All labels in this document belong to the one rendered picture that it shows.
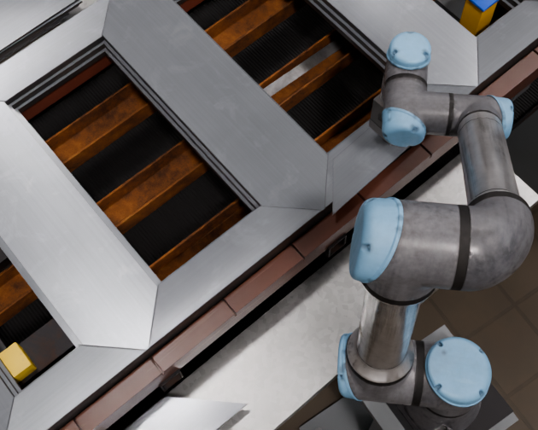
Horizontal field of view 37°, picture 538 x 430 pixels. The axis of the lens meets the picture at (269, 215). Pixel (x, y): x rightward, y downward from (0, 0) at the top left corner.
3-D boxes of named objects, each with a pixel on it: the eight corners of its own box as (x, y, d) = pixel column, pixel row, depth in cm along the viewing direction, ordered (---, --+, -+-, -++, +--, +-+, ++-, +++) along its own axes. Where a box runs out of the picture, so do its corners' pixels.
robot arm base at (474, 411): (495, 398, 156) (506, 387, 148) (442, 452, 153) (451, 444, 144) (438, 343, 162) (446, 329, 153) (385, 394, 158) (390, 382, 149)
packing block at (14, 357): (0, 362, 160) (-7, 357, 157) (21, 345, 162) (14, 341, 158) (16, 385, 158) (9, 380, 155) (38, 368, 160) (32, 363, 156)
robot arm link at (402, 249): (415, 417, 145) (471, 263, 100) (332, 408, 146) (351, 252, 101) (416, 356, 151) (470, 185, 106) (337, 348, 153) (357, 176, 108)
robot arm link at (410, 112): (448, 130, 134) (451, 76, 138) (382, 125, 135) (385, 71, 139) (441, 153, 141) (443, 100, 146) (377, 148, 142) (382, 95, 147)
